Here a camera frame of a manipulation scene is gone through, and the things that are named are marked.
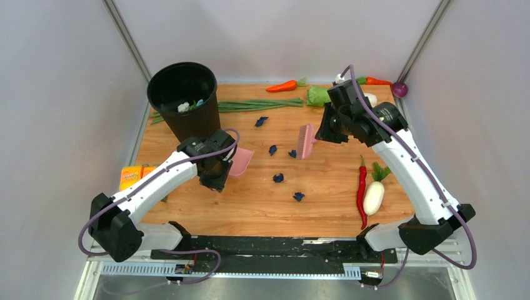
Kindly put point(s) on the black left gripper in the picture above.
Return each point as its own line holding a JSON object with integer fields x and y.
{"x": 219, "y": 184}

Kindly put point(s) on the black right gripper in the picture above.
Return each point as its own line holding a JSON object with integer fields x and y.
{"x": 324, "y": 132}

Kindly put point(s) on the pink dustpan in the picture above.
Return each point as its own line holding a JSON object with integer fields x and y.
{"x": 240, "y": 162}

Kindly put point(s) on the pink hand brush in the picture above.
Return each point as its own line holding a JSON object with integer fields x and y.
{"x": 306, "y": 140}

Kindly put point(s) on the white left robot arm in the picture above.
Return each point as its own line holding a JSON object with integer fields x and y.
{"x": 116, "y": 221}

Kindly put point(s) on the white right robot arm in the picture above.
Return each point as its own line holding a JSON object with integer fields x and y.
{"x": 384, "y": 129}

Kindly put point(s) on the napa cabbage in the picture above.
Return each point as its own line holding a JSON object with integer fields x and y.
{"x": 318, "y": 96}

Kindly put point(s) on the orange carrot right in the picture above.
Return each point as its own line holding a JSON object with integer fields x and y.
{"x": 372, "y": 81}

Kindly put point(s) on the orange carrot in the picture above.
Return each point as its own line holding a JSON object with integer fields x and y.
{"x": 287, "y": 86}
{"x": 372, "y": 81}

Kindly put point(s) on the purple onion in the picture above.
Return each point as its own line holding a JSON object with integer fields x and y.
{"x": 399, "y": 89}

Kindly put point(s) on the orange carrot left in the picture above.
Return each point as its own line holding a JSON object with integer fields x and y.
{"x": 287, "y": 86}

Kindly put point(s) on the blue paper scrap left-middle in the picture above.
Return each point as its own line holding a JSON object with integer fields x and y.
{"x": 272, "y": 150}

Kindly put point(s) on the blue paper scrap lower-middle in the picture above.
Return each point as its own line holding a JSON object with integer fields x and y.
{"x": 278, "y": 178}

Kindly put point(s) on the red chili pepper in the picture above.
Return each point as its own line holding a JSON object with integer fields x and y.
{"x": 361, "y": 192}

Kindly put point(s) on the blue paper scrap top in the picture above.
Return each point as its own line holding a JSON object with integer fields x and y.
{"x": 260, "y": 122}

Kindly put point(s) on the green scallions bunch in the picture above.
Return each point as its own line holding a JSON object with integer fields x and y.
{"x": 256, "y": 105}

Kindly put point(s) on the white paper in bin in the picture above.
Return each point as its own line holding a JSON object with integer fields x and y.
{"x": 183, "y": 107}

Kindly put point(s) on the orange yellow snack box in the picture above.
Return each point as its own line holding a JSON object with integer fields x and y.
{"x": 129, "y": 176}

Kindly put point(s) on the black trash bin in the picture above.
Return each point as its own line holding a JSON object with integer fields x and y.
{"x": 184, "y": 94}

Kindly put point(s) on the white radish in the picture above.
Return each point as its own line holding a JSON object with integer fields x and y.
{"x": 375, "y": 191}

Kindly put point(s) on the blue paper scrap bottom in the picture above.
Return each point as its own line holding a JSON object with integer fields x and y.
{"x": 298, "y": 196}

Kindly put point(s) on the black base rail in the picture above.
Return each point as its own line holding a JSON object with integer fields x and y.
{"x": 280, "y": 255}

